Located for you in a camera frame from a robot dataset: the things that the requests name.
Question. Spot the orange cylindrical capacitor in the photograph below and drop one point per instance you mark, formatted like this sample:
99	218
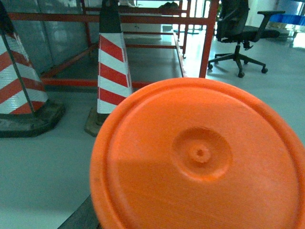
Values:
193	153

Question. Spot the red white traffic cone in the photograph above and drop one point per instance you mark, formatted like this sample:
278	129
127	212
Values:
114	78

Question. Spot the black office chair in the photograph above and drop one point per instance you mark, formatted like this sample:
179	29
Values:
231	27

